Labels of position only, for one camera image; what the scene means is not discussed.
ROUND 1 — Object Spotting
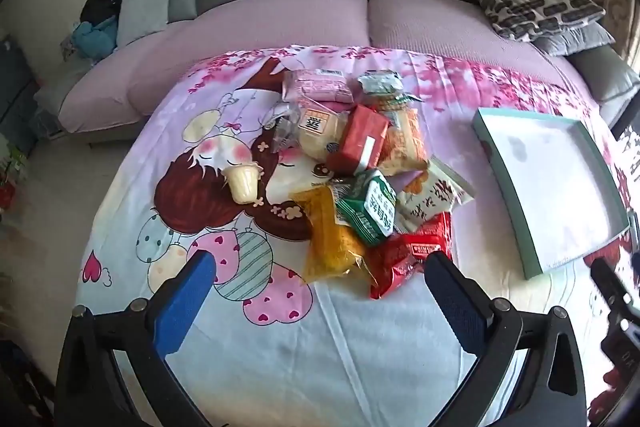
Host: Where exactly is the green and white snack packet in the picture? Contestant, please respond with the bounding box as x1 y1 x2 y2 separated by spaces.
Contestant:
331 169 399 249

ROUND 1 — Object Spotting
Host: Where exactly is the shiny red snack packet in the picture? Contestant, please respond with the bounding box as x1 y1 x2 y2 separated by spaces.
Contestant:
369 212 454 299

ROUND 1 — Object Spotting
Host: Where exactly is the blue cloth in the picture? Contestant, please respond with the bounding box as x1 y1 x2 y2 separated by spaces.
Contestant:
69 19 119 58

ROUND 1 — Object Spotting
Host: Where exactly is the grey pillow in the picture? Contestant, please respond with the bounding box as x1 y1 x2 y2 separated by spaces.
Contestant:
531 21 617 58

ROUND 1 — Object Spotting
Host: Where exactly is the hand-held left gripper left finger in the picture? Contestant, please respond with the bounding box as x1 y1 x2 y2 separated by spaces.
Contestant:
56 249 217 427

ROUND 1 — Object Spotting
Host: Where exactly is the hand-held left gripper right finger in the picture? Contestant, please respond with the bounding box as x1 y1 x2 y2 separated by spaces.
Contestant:
424 251 587 427

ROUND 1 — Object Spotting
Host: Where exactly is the matte red snack packet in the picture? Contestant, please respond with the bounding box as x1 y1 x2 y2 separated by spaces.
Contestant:
326 104 392 174

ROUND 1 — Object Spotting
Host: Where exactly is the printed cartoon blanket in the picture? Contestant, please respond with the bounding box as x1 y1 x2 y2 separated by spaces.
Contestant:
72 44 640 427

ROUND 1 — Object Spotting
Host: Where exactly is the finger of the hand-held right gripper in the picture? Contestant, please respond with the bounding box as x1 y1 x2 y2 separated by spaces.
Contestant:
591 258 633 313

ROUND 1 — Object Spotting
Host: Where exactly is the yellow snack packet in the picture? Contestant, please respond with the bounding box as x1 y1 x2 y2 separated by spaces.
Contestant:
291 184 382 284

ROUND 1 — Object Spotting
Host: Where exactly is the silver green snack packet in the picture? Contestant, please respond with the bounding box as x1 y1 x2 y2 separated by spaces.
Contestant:
357 70 402 96

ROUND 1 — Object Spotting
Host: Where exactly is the shallow teal cardboard box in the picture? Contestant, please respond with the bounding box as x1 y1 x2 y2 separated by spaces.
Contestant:
472 107 631 281

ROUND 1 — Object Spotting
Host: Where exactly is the white red-print snack packet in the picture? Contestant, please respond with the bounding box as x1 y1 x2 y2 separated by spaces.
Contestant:
397 157 477 234

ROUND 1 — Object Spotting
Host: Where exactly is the yellow jelly cup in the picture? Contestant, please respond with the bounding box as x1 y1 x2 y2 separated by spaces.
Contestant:
222 162 264 204

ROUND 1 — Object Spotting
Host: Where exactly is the dark cloth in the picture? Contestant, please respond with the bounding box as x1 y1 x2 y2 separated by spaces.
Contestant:
80 0 124 25

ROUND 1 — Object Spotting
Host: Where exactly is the pink sofa cover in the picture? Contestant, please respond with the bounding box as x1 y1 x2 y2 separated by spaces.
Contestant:
57 0 603 144

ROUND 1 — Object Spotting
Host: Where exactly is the round bread packet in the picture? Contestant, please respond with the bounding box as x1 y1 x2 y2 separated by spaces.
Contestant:
369 91 412 114

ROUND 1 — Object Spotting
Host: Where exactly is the labelled clear bread packet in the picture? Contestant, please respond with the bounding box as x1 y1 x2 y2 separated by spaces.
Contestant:
271 101 348 160

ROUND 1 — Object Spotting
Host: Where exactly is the orange snack packet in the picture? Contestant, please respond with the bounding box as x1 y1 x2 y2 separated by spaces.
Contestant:
377 106 431 174

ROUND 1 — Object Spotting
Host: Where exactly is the pink barcode snack packet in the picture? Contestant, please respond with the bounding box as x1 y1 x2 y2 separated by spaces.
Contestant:
281 69 354 102

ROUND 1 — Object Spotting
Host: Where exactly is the black patterned pillow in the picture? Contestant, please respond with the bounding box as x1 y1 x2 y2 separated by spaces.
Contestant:
473 0 607 44

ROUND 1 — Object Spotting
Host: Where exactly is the light grey cushion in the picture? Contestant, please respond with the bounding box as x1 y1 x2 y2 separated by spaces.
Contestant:
115 0 176 48

